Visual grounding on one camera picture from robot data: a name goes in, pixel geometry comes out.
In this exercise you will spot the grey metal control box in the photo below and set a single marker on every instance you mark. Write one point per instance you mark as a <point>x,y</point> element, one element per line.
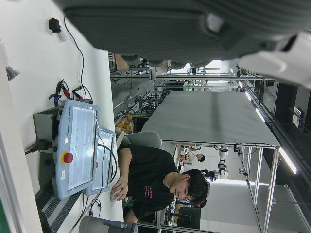
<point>43,123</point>

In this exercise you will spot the yellow parts stack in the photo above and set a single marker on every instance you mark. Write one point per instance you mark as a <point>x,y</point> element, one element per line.
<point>124,124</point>

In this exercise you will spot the black background monitor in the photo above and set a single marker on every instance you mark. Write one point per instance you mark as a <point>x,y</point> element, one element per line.
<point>189,218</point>

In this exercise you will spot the white computer mouse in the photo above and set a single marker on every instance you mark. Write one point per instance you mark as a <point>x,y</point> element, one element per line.
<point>113,197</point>

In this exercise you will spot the grey office chair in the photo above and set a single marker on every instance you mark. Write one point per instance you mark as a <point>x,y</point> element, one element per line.
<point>145,139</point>

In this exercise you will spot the black plug adapter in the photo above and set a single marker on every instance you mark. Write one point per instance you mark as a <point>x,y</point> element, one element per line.
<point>54,25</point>

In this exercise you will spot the small screw bag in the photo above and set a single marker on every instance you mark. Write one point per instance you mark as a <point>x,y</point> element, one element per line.
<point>12,73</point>

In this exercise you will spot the red black alligator clip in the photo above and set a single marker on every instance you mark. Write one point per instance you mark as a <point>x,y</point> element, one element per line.
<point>77,92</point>
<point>63,88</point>

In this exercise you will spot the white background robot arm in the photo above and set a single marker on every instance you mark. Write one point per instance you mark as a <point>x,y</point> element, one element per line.
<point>222,155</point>

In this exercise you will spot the seated person with black hair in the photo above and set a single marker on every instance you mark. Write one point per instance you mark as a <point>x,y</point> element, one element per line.
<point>201,204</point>

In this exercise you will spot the aluminium frame rack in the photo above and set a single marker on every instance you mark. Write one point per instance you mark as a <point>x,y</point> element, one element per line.
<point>272,182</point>

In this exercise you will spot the ribbed grey heatsink unit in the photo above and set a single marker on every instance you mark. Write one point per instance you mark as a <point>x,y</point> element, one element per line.
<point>56,211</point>

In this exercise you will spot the LED light strip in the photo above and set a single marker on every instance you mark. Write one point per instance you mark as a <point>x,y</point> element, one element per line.
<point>288,160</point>
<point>260,114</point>
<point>248,96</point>

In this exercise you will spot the grey water bottle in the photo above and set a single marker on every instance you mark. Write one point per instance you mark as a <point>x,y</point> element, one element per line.
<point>97,225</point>

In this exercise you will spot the person in white shirt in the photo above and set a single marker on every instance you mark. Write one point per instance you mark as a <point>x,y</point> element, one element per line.
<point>200,157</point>

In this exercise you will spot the brown cardboard carton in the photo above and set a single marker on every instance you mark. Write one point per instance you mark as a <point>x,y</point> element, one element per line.
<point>121,63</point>

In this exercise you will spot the blue grey teach pendant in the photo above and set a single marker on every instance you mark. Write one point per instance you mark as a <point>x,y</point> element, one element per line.
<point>80,145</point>
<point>103,179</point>

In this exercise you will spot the left robot dexterous hand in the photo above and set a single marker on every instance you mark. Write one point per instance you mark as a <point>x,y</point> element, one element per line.
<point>158,29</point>

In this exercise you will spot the grey backdrop sheet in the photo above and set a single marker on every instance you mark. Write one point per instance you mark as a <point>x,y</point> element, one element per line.
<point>206,116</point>

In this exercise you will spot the person in black shirt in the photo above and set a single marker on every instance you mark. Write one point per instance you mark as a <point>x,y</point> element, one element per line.
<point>150,170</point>

